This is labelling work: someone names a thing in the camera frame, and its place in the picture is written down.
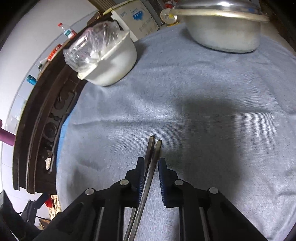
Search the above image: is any grey table cloth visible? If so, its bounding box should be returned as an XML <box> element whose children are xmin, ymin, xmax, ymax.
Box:
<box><xmin>56</xmin><ymin>25</ymin><xmax>295</xmax><ymax>240</ymax></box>

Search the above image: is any carved wooden sideboard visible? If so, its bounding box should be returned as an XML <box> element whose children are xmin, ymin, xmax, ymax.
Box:
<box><xmin>12</xmin><ymin>29</ymin><xmax>98</xmax><ymax>195</ymax></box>

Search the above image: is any white bowl with plastic bag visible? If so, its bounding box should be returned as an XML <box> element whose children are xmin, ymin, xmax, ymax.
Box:
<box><xmin>63</xmin><ymin>21</ymin><xmax>137</xmax><ymax>86</ymax></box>

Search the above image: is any purple thermos bottle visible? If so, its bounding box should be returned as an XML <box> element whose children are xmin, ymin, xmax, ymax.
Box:
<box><xmin>0</xmin><ymin>120</ymin><xmax>16</xmax><ymax>146</ymax></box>

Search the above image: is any blue thermos bottle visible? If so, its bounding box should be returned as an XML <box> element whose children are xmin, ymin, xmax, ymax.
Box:
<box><xmin>26</xmin><ymin>75</ymin><xmax>37</xmax><ymax>86</ymax></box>

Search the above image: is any clear plastic bottle red cap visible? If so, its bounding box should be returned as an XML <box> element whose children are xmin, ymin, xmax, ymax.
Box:
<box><xmin>58</xmin><ymin>23</ymin><xmax>77</xmax><ymax>39</ymax></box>

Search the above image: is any aluminium pot with lid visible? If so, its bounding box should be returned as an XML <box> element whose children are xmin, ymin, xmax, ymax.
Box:
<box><xmin>170</xmin><ymin>1</ymin><xmax>269</xmax><ymax>53</ymax></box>

